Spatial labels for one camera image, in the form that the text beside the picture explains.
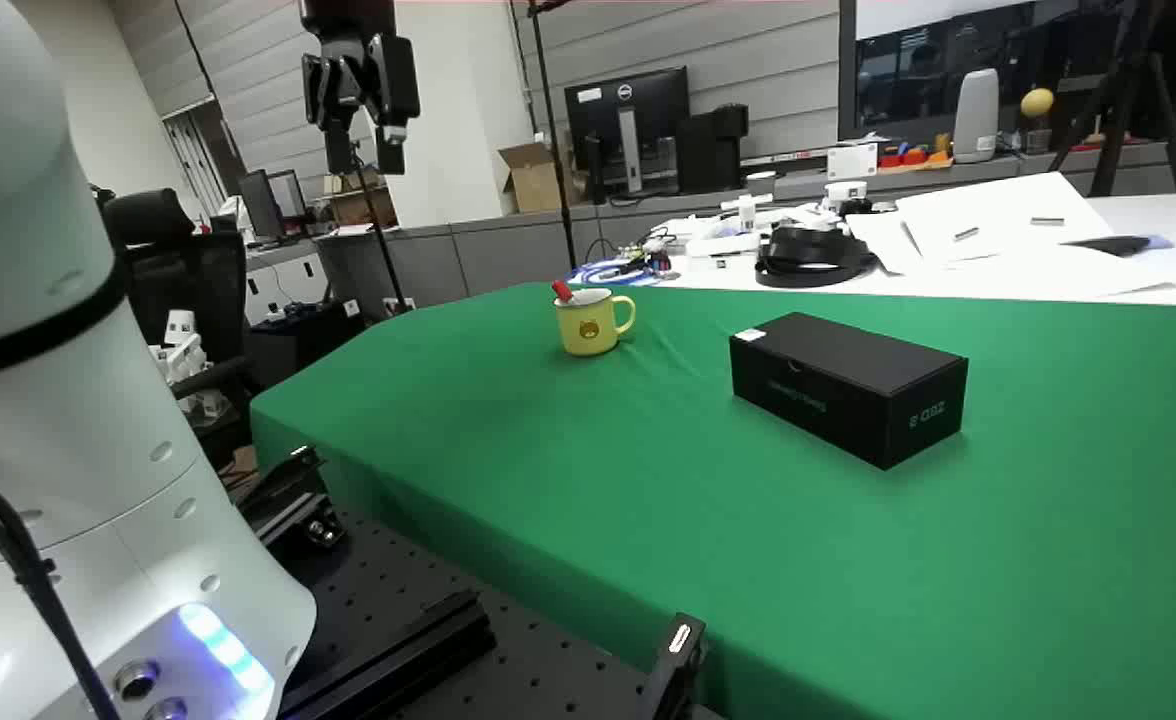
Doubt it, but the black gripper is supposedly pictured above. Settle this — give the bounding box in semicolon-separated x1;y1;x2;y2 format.
302;26;412;178

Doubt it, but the yellow mug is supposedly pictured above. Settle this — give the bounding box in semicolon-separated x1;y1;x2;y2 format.
552;282;641;358

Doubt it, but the brown cardboard box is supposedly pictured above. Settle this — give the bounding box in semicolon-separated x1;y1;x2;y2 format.
495;136;572;219

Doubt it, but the black office chair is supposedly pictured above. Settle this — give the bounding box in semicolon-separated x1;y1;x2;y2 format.
96;182;253;413

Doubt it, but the black Dell monitor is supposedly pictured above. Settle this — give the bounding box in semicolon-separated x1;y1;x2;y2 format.
564;63;693;203

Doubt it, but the black desktop computer box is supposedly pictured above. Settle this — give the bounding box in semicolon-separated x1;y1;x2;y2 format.
671;100;753;194

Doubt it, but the green table cloth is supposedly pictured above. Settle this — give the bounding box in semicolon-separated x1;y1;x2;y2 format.
250;276;1176;720

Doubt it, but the small white box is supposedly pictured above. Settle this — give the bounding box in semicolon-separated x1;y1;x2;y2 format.
826;139;882;182

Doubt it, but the black rectangular box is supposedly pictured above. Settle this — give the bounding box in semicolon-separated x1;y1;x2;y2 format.
729;310;973;473

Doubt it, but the orange object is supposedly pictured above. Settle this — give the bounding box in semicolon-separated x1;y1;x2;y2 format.
882;133;957;171

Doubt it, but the white speaker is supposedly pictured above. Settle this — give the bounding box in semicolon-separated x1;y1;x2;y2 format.
947;63;1003;162

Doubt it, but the white paper sheet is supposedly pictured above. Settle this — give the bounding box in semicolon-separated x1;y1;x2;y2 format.
896;176;1123;262

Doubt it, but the yellow ball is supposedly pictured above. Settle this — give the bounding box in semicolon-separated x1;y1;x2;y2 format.
1015;82;1059;124

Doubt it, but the black flat pad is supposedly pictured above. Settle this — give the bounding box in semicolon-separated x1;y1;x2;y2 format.
1066;230;1159;261

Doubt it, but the black tripod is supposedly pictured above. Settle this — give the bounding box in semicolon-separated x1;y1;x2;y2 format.
1044;0;1176;198

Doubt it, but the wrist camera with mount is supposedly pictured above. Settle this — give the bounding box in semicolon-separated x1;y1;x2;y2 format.
371;32;426;129

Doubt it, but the black camera stand pole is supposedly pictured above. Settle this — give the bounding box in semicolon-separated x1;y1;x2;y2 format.
344;167;417;320

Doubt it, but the blue white cable bundle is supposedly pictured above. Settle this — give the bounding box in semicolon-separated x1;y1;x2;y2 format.
564;253;679;292

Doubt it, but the black metal mount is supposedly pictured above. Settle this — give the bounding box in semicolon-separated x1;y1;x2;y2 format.
236;439;347;560

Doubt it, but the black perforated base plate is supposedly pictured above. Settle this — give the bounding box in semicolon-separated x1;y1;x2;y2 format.
233;499;700;720

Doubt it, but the black coiled cable bundle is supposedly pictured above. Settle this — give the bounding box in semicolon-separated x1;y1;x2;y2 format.
753;219;882;292

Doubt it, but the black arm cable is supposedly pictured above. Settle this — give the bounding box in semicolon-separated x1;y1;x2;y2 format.
0;454;123;720

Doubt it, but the large dark wall screen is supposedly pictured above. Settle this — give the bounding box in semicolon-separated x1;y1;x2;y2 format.
835;0;1152;144

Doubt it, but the black clamp bracket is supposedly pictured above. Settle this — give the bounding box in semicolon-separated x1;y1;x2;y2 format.
635;612;714;720

